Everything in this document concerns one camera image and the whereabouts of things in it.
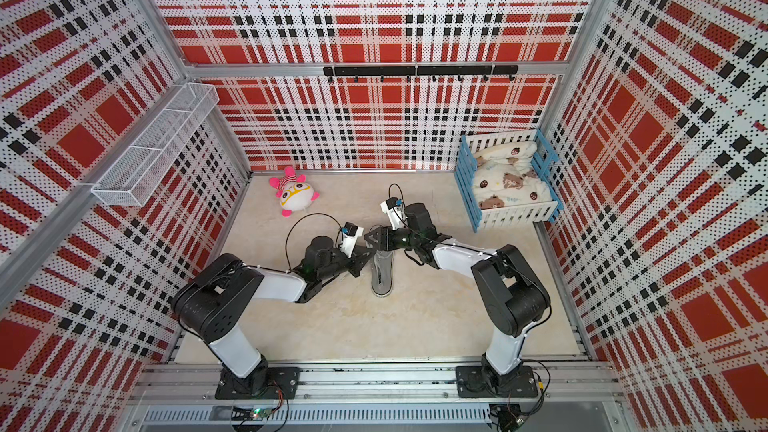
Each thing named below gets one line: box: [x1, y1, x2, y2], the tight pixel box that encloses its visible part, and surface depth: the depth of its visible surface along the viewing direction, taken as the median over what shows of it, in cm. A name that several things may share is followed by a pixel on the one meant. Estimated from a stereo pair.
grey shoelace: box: [372, 250, 394, 280], surface depth 91 cm
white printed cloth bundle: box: [473, 141, 552, 210], surface depth 107 cm
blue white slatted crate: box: [454, 129, 564, 233], surface depth 106 cm
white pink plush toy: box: [269, 166, 320, 217], surface depth 109 cm
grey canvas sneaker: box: [371, 250, 395, 298], surface depth 90 cm
